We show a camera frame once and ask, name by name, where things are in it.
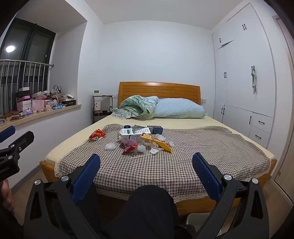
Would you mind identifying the cream bed sheet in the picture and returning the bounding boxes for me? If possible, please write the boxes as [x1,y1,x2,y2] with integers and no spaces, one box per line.
[45,114,275,163]

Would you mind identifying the person's black trouser leg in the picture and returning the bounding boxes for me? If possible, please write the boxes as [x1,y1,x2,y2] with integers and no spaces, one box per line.
[99,185,184,239]

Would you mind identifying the yellow snack packet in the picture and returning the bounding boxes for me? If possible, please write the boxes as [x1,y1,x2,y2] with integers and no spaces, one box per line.
[141,133,173,154]

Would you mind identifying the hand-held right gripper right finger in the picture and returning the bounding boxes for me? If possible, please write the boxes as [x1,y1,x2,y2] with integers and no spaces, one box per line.
[192,152,270,239]

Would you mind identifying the green floral quilt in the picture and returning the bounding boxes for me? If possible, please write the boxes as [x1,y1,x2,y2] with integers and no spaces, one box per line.
[112,95,159,120]

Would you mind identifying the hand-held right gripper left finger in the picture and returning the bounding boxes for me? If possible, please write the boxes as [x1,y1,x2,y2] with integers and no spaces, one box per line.
[23,154,101,239]

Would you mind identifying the grey hanging pouch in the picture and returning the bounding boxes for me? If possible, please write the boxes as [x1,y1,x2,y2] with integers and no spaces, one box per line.
[250,65,258,94]

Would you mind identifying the wooden windowsill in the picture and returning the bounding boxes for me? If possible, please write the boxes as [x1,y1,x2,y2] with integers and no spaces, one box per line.
[0,104,82,132]

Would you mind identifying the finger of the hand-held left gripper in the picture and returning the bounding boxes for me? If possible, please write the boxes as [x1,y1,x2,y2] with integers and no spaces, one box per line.
[0,126,16,143]
[6,131,35,159]

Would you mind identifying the metal railing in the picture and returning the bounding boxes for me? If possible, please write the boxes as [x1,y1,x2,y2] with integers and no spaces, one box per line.
[0,59,55,115]

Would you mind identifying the black bedside rack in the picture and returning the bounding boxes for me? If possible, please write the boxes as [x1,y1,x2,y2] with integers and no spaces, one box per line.
[92,95,119,124]

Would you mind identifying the beige door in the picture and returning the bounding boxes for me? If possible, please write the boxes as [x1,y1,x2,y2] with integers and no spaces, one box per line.
[274,16,294,191]

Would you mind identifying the wooden bed with checkered cover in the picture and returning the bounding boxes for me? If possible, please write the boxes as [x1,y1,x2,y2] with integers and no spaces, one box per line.
[40,81,278,216]

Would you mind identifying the light blue pillow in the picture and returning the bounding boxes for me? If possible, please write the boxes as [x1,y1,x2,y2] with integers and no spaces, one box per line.
[153,98,206,119]

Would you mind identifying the purple crumpled cloth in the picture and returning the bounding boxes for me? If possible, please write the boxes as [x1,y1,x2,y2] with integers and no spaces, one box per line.
[122,140,138,155]

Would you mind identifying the dark blue box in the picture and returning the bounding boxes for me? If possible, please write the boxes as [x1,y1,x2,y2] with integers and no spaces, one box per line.
[147,125,163,135]

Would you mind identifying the orange red snack packet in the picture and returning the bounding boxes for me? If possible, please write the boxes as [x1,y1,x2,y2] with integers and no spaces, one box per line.
[89,129,106,140]

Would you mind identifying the white wardrobe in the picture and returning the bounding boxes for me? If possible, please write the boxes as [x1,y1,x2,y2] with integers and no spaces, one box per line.
[212,3,276,149]

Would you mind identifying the person's left hand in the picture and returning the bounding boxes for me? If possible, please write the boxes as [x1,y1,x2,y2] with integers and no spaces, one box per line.
[0,179,15,208]

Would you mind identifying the dark window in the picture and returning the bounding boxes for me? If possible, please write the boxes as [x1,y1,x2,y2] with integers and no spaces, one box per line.
[0,18,56,115]

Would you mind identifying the pile of pink boxes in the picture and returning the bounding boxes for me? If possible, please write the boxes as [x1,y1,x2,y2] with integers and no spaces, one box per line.
[0,85,76,122]

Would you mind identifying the white carton box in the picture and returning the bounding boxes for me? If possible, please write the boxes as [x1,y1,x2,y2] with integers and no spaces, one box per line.
[117,128,151,146]

